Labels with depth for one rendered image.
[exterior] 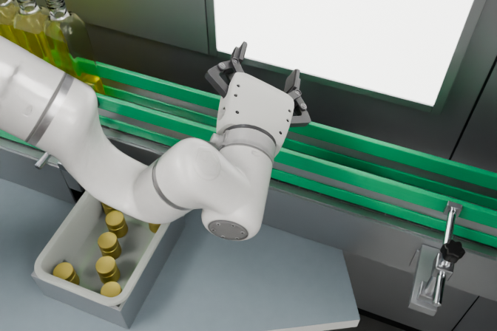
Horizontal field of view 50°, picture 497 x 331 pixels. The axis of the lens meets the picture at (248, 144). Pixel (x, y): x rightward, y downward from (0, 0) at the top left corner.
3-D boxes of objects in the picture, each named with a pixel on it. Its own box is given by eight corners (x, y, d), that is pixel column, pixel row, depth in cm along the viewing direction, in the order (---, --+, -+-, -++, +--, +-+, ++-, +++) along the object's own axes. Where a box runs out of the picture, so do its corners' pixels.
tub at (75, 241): (186, 223, 103) (182, 198, 96) (129, 330, 89) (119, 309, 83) (108, 196, 107) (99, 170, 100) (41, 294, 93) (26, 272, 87)
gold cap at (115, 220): (121, 241, 98) (117, 228, 95) (105, 234, 99) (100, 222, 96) (132, 226, 101) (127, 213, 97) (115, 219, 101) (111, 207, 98)
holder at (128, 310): (197, 203, 106) (194, 180, 100) (129, 329, 90) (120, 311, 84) (122, 178, 110) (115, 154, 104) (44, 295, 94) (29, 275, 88)
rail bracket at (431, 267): (438, 264, 94) (481, 190, 77) (422, 354, 84) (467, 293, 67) (411, 255, 95) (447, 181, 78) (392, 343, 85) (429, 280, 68)
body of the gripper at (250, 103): (202, 148, 73) (220, 88, 79) (266, 176, 75) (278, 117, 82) (225, 120, 67) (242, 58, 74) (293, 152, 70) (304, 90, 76)
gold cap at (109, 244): (115, 263, 96) (109, 251, 92) (97, 256, 96) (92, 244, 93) (125, 247, 98) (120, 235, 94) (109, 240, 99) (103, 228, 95)
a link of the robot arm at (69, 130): (74, 58, 56) (235, 151, 64) (38, 112, 65) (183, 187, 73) (41, 120, 51) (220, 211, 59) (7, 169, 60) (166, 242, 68)
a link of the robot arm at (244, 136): (198, 158, 72) (203, 142, 73) (256, 183, 74) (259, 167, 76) (221, 131, 66) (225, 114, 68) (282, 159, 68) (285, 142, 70)
